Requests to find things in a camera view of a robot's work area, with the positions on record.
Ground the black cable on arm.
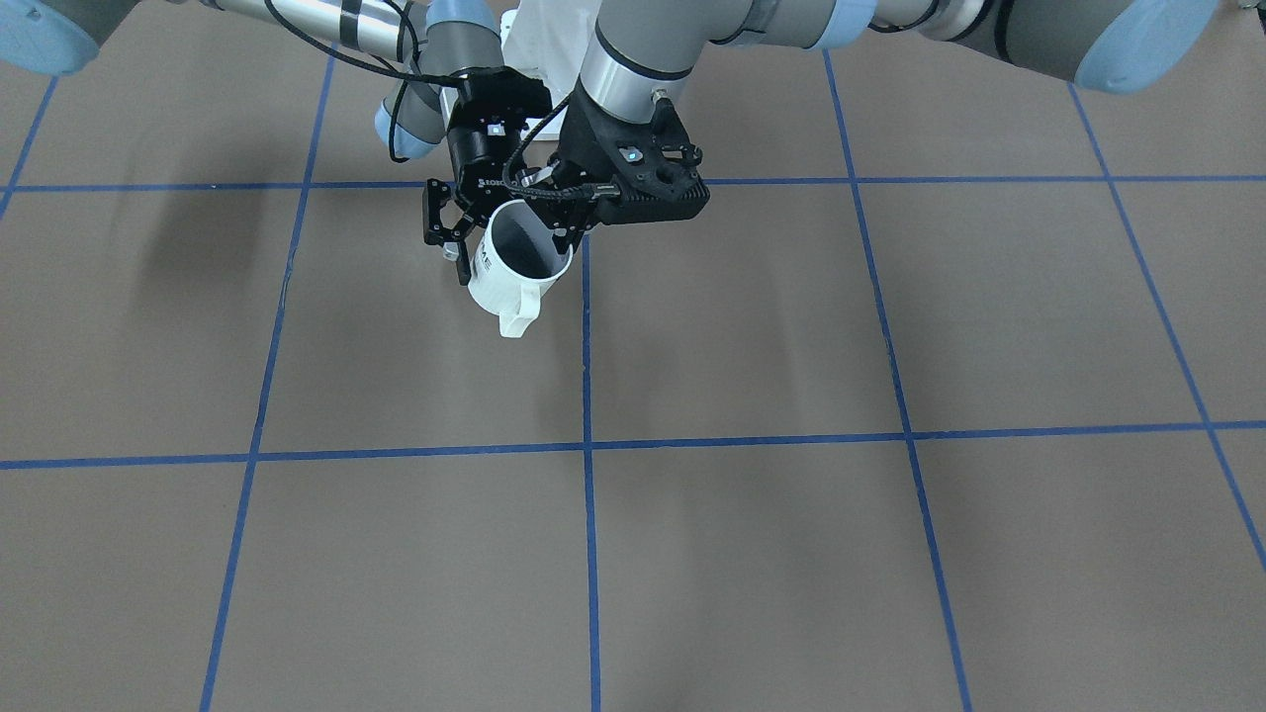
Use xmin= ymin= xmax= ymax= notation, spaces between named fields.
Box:
xmin=262 ymin=0 xmax=466 ymax=163
xmin=501 ymin=94 xmax=619 ymax=201

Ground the white mug with handle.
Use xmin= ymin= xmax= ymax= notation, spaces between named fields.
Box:
xmin=467 ymin=199 xmax=575 ymax=338

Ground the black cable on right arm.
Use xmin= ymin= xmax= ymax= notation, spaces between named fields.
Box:
xmin=262 ymin=0 xmax=466 ymax=163

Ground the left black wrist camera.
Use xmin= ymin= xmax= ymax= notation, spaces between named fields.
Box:
xmin=598 ymin=96 xmax=711 ymax=226

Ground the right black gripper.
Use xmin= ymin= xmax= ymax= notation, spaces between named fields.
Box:
xmin=423 ymin=127 xmax=522 ymax=288

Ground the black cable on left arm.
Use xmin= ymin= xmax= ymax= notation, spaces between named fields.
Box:
xmin=501 ymin=94 xmax=619 ymax=201

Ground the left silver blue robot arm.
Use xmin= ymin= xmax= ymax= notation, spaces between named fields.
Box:
xmin=532 ymin=1 xmax=1218 ymax=255

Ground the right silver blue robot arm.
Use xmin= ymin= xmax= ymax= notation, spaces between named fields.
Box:
xmin=3 ymin=1 xmax=549 ymax=288

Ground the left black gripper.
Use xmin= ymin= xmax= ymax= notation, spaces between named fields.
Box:
xmin=534 ymin=84 xmax=629 ymax=255

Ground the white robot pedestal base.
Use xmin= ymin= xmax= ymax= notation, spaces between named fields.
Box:
xmin=501 ymin=1 xmax=601 ymax=106

